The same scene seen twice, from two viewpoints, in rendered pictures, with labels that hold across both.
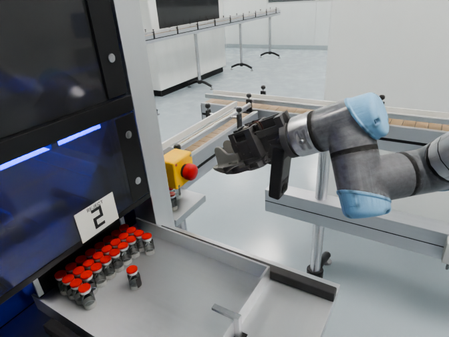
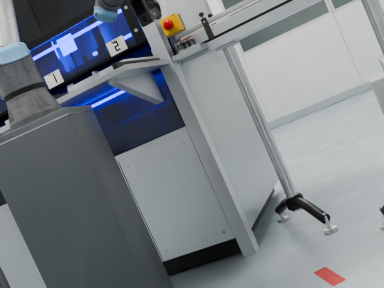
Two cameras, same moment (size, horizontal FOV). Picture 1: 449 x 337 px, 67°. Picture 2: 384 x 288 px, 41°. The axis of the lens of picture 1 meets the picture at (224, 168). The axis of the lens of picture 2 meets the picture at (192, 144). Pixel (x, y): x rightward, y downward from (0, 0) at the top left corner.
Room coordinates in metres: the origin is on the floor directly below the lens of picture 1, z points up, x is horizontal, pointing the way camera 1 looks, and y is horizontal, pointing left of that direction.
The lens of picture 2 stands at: (0.18, -1.90, 0.65)
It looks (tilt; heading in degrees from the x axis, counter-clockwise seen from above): 4 degrees down; 78
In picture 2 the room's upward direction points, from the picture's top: 24 degrees counter-clockwise
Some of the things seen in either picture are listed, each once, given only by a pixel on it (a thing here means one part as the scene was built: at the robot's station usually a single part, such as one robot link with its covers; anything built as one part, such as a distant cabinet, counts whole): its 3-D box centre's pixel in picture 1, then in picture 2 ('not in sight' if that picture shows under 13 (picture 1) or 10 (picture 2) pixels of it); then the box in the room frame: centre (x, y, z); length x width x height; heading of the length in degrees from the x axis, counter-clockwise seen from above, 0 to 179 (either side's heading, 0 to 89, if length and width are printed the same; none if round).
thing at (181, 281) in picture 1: (154, 287); (117, 75); (0.46, 0.14, 0.90); 0.34 x 0.26 x 0.04; 57
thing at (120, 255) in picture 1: (112, 264); not in sight; (0.52, 0.23, 0.91); 0.18 x 0.02 x 0.05; 147
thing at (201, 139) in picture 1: (196, 143); (250, 11); (1.06, 0.09, 0.92); 0.69 x 0.15 x 0.16; 147
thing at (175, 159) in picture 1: (173, 168); (172, 25); (0.74, 0.12, 1.00); 0.08 x 0.07 x 0.07; 57
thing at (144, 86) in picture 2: not in sight; (138, 92); (0.49, 0.05, 0.80); 0.34 x 0.03 x 0.13; 57
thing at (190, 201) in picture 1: (171, 203); (191, 51); (0.78, 0.15, 0.87); 0.14 x 0.13 x 0.02; 57
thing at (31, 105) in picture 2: not in sight; (31, 107); (0.12, -0.41, 0.84); 0.15 x 0.15 x 0.10
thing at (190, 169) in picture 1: (188, 171); (168, 24); (0.72, 0.09, 1.00); 0.04 x 0.04 x 0.04; 57
